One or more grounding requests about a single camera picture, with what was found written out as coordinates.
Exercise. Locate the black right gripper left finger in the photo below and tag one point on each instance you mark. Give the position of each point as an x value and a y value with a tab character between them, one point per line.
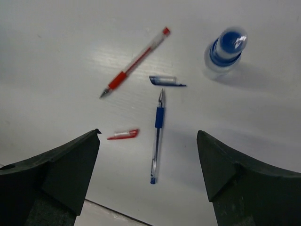
49	189

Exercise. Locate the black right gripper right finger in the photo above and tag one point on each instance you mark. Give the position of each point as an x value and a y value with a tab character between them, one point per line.
245	191

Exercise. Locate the blue gel pen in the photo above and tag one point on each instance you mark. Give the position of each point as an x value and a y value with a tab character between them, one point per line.
159	122

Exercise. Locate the blue pen cap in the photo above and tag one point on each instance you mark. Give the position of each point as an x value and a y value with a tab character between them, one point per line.
168	81

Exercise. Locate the red pen cap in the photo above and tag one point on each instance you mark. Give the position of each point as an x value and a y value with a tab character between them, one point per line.
126	134

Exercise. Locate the red gel pen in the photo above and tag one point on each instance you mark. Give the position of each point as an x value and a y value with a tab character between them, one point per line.
124	74

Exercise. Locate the clear blue-capped glue bottle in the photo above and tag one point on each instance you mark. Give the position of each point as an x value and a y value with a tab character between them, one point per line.
223	54

